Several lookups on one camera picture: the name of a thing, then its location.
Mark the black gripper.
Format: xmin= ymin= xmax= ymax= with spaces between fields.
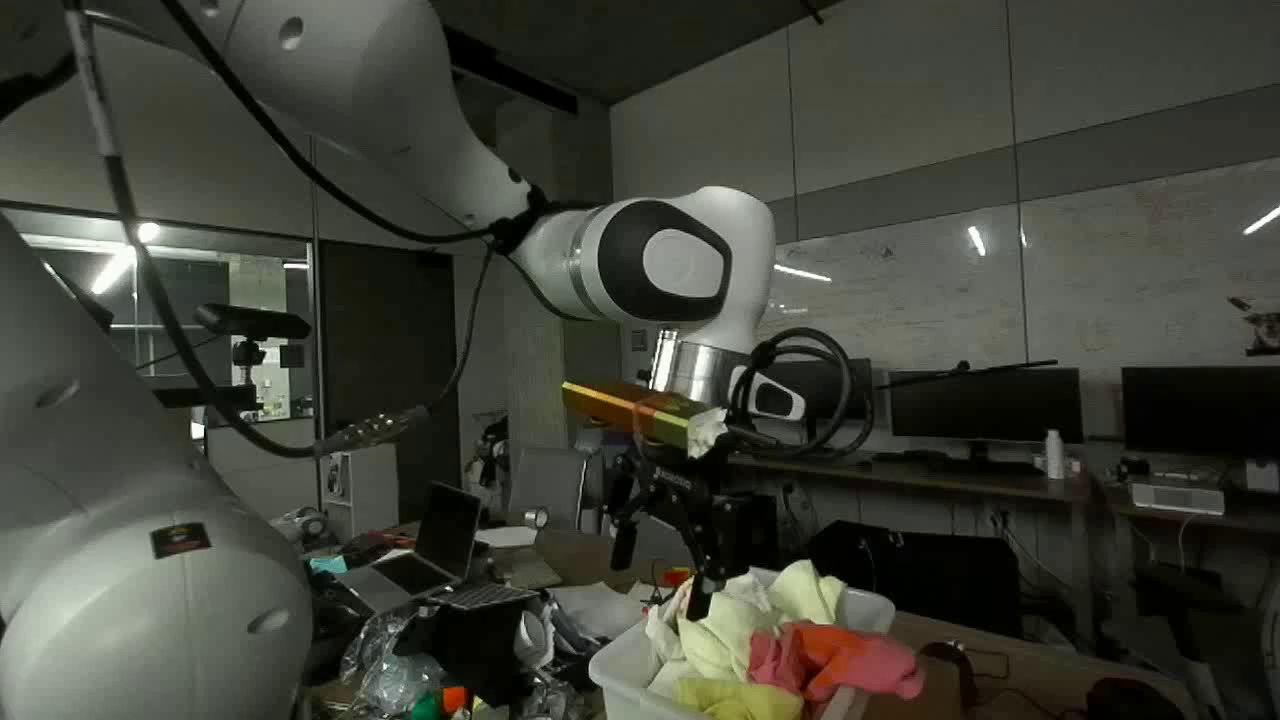
xmin=610 ymin=450 xmax=779 ymax=622

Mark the white towel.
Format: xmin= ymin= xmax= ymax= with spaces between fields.
xmin=640 ymin=585 xmax=701 ymax=673

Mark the pale green towel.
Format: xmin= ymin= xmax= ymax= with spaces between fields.
xmin=672 ymin=556 xmax=853 ymax=686

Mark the yellow towel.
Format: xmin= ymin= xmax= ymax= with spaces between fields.
xmin=672 ymin=673 xmax=812 ymax=720

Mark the peach orange towel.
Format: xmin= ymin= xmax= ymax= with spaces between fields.
xmin=797 ymin=618 xmax=875 ymax=673

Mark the white plastic basket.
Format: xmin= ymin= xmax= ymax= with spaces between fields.
xmin=583 ymin=585 xmax=900 ymax=720

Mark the white paper sheet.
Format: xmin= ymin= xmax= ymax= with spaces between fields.
xmin=549 ymin=577 xmax=651 ymax=649

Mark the white bowl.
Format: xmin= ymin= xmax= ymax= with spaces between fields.
xmin=473 ymin=519 xmax=542 ymax=556

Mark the black square box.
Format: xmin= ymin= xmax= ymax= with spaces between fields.
xmin=431 ymin=585 xmax=546 ymax=705

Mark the grey open laptop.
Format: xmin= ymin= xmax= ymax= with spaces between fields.
xmin=333 ymin=476 xmax=487 ymax=606

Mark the long wooden desk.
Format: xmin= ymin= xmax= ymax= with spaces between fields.
xmin=1100 ymin=484 xmax=1280 ymax=540
xmin=718 ymin=447 xmax=1100 ymax=512

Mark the crumpled clear plastic bag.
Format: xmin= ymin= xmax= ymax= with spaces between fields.
xmin=337 ymin=602 xmax=451 ymax=720

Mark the small white cabinet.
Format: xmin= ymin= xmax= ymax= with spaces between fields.
xmin=317 ymin=447 xmax=361 ymax=512

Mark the dark door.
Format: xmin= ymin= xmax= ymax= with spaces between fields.
xmin=317 ymin=238 xmax=463 ymax=532

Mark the white plastic bottle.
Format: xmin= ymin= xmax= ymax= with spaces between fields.
xmin=1041 ymin=425 xmax=1072 ymax=484

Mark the white flat device box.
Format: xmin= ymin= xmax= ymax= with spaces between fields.
xmin=1130 ymin=476 xmax=1232 ymax=519

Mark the large whiteboard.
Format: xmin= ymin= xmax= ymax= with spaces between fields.
xmin=658 ymin=155 xmax=1280 ymax=418

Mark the gold wrist camera bar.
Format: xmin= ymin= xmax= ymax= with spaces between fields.
xmin=558 ymin=374 xmax=735 ymax=462

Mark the black curved cable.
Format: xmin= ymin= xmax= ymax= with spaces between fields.
xmin=915 ymin=637 xmax=989 ymax=720

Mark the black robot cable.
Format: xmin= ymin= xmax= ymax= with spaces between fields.
xmin=56 ymin=0 xmax=553 ymax=462

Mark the dark wall-mounted fixture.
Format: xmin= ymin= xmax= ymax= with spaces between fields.
xmin=1223 ymin=291 xmax=1280 ymax=359

